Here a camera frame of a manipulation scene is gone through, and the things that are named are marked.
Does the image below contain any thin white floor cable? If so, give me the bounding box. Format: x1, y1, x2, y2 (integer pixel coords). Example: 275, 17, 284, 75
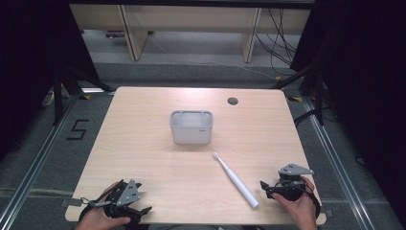
178, 58, 278, 81

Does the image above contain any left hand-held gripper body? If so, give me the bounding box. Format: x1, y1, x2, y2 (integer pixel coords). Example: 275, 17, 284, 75
103, 178, 144, 223

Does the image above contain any black curtain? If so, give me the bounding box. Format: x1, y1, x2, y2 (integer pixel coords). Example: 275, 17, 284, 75
0, 0, 100, 161
290, 0, 406, 221

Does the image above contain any metal floor rail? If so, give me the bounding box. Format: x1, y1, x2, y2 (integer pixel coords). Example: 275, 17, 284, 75
301, 95, 376, 230
0, 94, 81, 230

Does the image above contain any grey plastic storage box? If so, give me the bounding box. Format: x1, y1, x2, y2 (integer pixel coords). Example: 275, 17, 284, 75
169, 109, 214, 146

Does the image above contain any bundle of black cables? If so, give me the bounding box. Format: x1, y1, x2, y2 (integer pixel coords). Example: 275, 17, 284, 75
255, 8, 299, 77

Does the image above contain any person's left hand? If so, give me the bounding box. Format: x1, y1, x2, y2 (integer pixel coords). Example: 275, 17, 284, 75
75, 181, 132, 230

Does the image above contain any white electric toothbrush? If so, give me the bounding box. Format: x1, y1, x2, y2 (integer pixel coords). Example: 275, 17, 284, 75
212, 151, 260, 210

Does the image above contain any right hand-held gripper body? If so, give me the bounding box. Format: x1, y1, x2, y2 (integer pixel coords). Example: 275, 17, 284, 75
273, 163, 315, 202

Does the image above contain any light wooden desk frame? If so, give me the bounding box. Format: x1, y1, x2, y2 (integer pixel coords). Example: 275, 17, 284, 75
68, 3, 312, 64

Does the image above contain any person's right hand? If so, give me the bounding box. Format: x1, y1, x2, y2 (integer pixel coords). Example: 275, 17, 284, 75
272, 176, 319, 230

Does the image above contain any black wrist strap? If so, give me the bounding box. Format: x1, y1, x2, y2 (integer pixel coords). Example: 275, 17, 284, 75
78, 204, 97, 222
304, 183, 322, 219

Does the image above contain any black metal stand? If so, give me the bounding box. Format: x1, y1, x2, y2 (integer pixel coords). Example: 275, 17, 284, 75
52, 65, 115, 127
271, 63, 326, 127

